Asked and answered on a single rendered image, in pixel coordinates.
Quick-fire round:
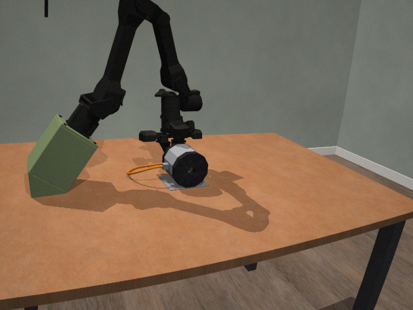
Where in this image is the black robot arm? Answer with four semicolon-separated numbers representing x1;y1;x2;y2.
66;0;203;139

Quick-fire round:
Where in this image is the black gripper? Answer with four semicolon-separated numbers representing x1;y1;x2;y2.
139;112;202;152

